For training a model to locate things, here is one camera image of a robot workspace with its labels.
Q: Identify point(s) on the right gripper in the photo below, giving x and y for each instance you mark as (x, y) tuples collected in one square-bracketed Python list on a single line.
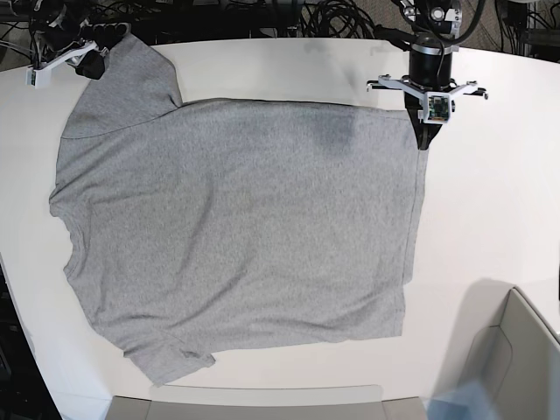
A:
[(92, 65)]

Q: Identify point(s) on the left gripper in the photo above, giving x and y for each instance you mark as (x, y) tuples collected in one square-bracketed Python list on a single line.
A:
[(427, 69)]

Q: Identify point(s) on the grey T-shirt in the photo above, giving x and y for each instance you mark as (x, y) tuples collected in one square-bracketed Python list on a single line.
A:
[(232, 224)]

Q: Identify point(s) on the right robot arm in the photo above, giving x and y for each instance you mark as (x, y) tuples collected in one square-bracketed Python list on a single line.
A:
[(61, 34)]

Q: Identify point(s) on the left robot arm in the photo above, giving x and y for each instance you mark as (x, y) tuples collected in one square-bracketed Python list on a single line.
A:
[(434, 23)]

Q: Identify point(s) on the black power strip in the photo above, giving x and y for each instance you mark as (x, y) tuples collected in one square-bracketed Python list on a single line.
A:
[(105, 34)]

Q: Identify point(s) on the white storage bin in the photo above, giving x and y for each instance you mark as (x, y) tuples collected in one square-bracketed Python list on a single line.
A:
[(517, 361)]

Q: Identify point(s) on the blue translucent object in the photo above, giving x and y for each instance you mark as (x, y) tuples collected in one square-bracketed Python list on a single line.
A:
[(468, 401)]

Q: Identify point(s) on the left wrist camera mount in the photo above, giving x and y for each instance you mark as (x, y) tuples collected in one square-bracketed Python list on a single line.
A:
[(436, 107)]

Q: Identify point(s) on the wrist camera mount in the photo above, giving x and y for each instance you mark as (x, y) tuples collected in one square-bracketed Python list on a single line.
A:
[(436, 107), (41, 77)]

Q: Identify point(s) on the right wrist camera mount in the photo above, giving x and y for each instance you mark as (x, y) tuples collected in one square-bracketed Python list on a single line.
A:
[(41, 77)]

